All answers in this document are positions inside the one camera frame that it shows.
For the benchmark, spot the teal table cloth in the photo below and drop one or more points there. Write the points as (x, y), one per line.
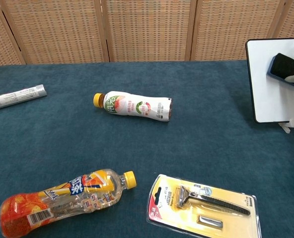
(87, 143)

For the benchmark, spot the yellow carded razor pack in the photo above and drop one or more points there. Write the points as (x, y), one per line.
(201, 208)

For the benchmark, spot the silver toothpaste tube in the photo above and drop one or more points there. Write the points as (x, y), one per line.
(15, 96)

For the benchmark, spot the white label tea bottle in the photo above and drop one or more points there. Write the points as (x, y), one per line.
(137, 106)

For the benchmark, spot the black felt whiteboard eraser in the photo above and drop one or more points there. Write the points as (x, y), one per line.
(287, 70)

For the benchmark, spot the white magnetic whiteboard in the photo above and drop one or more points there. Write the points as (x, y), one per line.
(273, 99)

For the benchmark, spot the clear orange label drink bottle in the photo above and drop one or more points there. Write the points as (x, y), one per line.
(70, 200)

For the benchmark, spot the woven wooden folding screen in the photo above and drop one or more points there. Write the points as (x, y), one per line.
(147, 29)

